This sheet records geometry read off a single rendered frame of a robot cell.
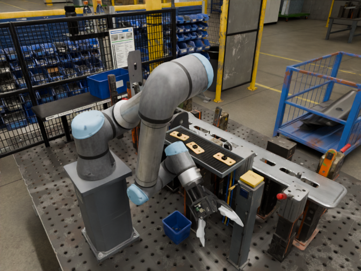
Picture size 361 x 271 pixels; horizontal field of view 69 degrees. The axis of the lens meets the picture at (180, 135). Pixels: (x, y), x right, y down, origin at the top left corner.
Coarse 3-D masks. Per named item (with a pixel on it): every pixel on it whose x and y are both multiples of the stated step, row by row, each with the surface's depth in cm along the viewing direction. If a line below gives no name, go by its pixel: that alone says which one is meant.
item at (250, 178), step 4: (248, 172) 94; (252, 172) 94; (244, 176) 92; (248, 176) 92; (252, 176) 92; (256, 176) 92; (260, 176) 92; (244, 180) 91; (248, 180) 90; (252, 180) 90; (256, 180) 90; (260, 180) 90; (248, 184) 90; (252, 184) 89; (256, 184) 89
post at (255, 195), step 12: (240, 180) 94; (252, 192) 89; (240, 204) 96; (252, 204) 92; (240, 216) 99; (252, 216) 99; (240, 228) 102; (252, 228) 104; (240, 240) 104; (240, 252) 107; (240, 264) 110
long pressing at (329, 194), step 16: (192, 128) 155; (208, 128) 156; (240, 144) 140; (256, 160) 128; (272, 160) 128; (288, 160) 128; (272, 176) 117; (288, 176) 117; (304, 176) 117; (320, 176) 117; (320, 192) 108; (336, 192) 108
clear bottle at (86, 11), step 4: (84, 4) 184; (84, 8) 184; (88, 8) 185; (84, 12) 185; (88, 12) 185; (84, 20) 188; (88, 20) 187; (88, 24) 188; (92, 24) 190; (88, 28) 190; (92, 28) 191
